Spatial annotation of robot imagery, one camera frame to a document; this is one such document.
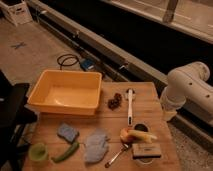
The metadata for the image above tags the yellow banana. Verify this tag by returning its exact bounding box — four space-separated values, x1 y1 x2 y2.
128 130 157 143

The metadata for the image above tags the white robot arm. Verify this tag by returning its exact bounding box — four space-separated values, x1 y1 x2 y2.
160 61 213 121

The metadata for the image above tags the green plastic cup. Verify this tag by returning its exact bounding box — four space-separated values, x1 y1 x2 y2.
28 143 48 162

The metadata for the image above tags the dark grape bunch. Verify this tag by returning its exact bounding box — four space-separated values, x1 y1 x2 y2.
107 93 122 110

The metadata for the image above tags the blue box on floor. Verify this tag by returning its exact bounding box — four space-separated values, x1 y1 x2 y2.
80 59 94 71

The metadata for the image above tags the yellow plastic tub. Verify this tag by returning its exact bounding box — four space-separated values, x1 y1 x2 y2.
28 70 102 115

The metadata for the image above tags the red yellow apple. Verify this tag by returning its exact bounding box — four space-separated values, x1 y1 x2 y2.
120 128 134 143

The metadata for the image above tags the dark metal can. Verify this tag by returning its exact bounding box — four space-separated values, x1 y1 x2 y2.
134 124 148 132

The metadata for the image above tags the light blue cloth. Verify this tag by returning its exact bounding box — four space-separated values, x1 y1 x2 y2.
84 129 109 164

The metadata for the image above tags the blue sponge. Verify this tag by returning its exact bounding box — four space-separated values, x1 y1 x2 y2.
57 123 79 143

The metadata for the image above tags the metal spoon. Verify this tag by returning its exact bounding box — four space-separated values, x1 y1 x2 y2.
104 143 129 168

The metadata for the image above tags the green cucumber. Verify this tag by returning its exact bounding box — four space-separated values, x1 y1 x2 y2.
51 141 79 163

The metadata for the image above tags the black eraser block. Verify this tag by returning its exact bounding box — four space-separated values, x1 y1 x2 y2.
132 143 162 159

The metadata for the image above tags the black stand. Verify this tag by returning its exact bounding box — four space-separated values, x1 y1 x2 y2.
0 69 37 171

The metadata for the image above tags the white cardboard box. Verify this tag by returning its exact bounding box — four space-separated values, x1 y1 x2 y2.
0 0 32 26

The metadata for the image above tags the white handled brush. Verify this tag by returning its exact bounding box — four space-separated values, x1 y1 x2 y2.
126 89 135 126

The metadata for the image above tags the black cable coil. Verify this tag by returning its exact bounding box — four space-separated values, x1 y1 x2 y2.
56 53 82 71

